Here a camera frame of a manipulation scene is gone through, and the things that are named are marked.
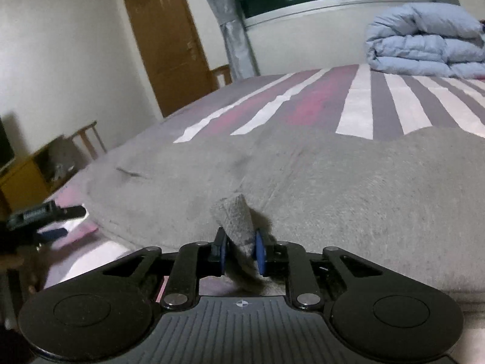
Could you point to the yellow wooden cabinet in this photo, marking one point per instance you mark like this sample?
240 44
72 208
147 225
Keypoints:
21 185

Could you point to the grey pants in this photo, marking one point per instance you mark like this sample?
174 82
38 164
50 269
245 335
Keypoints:
341 197

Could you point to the brown wooden door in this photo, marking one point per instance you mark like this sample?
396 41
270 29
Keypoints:
166 45

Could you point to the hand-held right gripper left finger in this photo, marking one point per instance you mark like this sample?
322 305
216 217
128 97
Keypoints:
221 252

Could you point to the wooden chair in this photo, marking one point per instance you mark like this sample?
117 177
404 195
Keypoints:
89 140
221 77

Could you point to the person's left hand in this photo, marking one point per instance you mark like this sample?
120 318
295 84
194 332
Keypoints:
34 269

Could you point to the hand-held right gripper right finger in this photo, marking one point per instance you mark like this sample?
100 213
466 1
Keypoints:
260 254

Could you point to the dark television screen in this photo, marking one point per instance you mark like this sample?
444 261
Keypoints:
4 146

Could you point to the grey bag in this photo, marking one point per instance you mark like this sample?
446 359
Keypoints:
57 159

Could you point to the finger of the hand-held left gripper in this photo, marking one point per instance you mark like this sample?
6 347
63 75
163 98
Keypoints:
51 234
72 211

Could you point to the light blue folded duvet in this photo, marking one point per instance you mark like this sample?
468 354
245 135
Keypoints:
424 41

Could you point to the striped bed sheet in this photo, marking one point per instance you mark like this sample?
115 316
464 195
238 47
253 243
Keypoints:
358 98

